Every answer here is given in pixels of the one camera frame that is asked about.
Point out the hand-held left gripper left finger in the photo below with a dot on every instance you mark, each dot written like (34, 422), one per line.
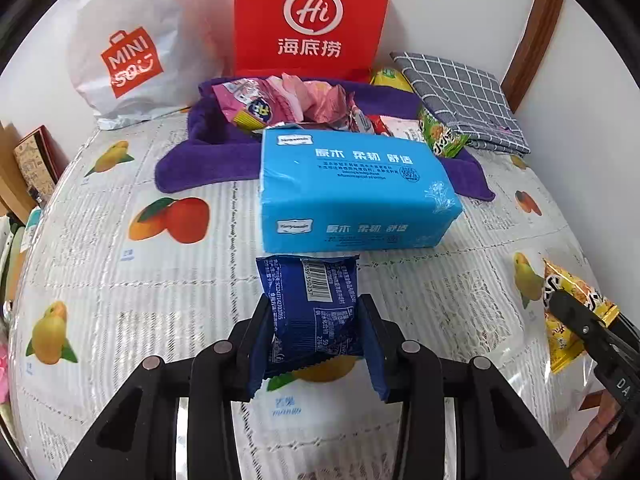
(260, 340)

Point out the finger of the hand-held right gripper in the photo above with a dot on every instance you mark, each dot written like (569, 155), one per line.
(570, 311)

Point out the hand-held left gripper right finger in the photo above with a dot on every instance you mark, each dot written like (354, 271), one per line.
(372, 355)

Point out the yellow snack packet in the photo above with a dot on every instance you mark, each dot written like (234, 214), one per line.
(565, 280)

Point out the dark blue snack packet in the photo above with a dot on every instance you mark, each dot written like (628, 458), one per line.
(312, 310)

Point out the green snack packet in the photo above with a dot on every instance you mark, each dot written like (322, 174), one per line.
(442, 135)

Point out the pink orange snack packet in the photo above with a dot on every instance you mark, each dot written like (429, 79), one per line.
(327, 106)

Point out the person's right hand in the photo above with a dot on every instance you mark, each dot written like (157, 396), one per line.
(595, 432)

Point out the blue tissue pack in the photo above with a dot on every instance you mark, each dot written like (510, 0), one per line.
(350, 190)

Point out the purple towel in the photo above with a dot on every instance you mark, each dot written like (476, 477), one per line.
(210, 155)

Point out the small pink white packet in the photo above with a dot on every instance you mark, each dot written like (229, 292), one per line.
(402, 128)

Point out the grey checked folded cloth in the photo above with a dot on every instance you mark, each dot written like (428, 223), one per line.
(460, 100)

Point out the large pink snack packet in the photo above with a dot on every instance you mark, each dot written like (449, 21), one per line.
(232, 97)

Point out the pale pink snack packet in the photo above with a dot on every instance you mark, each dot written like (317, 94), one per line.
(295, 92)

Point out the yellow green snack bag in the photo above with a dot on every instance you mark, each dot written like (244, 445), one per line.
(390, 79)

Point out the patterned flat box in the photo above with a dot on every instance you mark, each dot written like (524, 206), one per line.
(35, 165)

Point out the red paper bag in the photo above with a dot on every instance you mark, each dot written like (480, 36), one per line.
(315, 15)

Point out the white plastic shopping bag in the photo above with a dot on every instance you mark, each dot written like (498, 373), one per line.
(145, 25)

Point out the brown wooden door frame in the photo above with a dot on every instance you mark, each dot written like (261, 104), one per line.
(535, 35)

